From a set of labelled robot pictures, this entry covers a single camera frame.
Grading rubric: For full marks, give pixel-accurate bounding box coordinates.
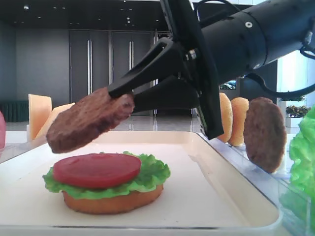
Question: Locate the cream rectangular tray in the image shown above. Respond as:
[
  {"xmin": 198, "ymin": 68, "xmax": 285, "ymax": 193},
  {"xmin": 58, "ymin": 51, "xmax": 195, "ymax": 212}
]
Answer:
[{"xmin": 0, "ymin": 131, "xmax": 283, "ymax": 236}]

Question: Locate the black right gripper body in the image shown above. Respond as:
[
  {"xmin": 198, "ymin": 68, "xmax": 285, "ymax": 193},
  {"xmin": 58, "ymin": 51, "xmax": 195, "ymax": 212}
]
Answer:
[{"xmin": 160, "ymin": 0, "xmax": 223, "ymax": 140}]

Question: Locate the front bread slice right rack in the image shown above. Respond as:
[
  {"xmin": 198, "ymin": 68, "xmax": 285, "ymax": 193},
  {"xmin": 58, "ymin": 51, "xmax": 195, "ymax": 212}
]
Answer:
[{"xmin": 228, "ymin": 97, "xmax": 249, "ymax": 147}]

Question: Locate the orange cheese slice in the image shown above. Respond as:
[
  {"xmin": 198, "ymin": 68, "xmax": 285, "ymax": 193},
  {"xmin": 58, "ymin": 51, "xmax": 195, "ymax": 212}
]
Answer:
[
  {"xmin": 28, "ymin": 94, "xmax": 52, "ymax": 140},
  {"xmin": 35, "ymin": 103, "xmax": 75, "ymax": 138}
]

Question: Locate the green lettuce on tray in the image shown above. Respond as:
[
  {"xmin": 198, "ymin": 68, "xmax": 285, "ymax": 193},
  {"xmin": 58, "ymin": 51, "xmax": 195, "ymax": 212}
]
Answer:
[{"xmin": 42, "ymin": 151, "xmax": 170, "ymax": 200}]

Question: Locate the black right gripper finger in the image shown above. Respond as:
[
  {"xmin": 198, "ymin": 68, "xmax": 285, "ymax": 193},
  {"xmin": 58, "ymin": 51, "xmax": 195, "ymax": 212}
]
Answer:
[
  {"xmin": 108, "ymin": 37, "xmax": 184, "ymax": 97},
  {"xmin": 133, "ymin": 76, "xmax": 199, "ymax": 113}
]

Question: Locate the bread slice rack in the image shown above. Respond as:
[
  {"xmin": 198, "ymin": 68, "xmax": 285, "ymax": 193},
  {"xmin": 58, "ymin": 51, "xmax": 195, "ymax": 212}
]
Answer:
[
  {"xmin": 218, "ymin": 92, "xmax": 233, "ymax": 143},
  {"xmin": 228, "ymin": 97, "xmax": 249, "ymax": 147}
]

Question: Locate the right orange cheese slice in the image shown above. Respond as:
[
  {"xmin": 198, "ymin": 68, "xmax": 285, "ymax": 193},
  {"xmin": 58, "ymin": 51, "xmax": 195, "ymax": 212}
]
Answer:
[{"xmin": 35, "ymin": 103, "xmax": 75, "ymax": 138}]

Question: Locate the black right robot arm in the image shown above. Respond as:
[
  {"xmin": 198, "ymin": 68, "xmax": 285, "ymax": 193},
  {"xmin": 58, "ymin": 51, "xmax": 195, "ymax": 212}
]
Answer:
[{"xmin": 135, "ymin": 0, "xmax": 315, "ymax": 138}]

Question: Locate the rear bread slice right rack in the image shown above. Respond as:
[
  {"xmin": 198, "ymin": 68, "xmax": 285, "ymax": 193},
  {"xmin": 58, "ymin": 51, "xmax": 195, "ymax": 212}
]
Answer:
[{"xmin": 218, "ymin": 92, "xmax": 233, "ymax": 143}]

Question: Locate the bread slice bottom on tray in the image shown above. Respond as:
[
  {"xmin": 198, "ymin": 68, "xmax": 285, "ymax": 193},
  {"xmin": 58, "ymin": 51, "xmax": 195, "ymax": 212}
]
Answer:
[{"xmin": 63, "ymin": 184, "xmax": 163, "ymax": 214}]

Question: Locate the left orange cheese slice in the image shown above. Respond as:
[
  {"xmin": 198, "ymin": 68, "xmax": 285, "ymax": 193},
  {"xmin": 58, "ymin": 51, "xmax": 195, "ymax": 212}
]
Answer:
[{"xmin": 28, "ymin": 94, "xmax": 52, "ymax": 140}]

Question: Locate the red tomato slice on tray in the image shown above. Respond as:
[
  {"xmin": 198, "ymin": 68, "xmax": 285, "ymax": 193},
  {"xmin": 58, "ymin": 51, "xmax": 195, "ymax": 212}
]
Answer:
[{"xmin": 53, "ymin": 153, "xmax": 141, "ymax": 189}]

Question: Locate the green lettuce leaf right rack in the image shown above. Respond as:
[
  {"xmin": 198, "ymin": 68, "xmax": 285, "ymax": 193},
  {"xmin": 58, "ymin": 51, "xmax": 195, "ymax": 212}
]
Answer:
[{"xmin": 281, "ymin": 107, "xmax": 315, "ymax": 234}]

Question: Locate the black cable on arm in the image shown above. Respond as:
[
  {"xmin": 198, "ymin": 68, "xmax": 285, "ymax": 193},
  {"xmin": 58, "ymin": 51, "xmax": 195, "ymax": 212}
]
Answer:
[{"xmin": 242, "ymin": 72, "xmax": 315, "ymax": 98}]

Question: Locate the red tomato slice in rack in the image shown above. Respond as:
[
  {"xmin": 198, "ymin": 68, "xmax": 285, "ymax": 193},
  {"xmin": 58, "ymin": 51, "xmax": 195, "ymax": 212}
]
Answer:
[{"xmin": 0, "ymin": 112, "xmax": 6, "ymax": 149}]

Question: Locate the brown meat patty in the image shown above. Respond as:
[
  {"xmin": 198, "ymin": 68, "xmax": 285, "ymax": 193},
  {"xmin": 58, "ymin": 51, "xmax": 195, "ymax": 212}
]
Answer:
[
  {"xmin": 244, "ymin": 97, "xmax": 286, "ymax": 173},
  {"xmin": 46, "ymin": 88, "xmax": 134, "ymax": 153}
]

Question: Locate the long clear rail right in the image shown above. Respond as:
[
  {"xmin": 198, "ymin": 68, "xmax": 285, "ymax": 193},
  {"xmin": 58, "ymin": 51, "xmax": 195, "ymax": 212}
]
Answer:
[{"xmin": 198, "ymin": 133, "xmax": 315, "ymax": 236}]

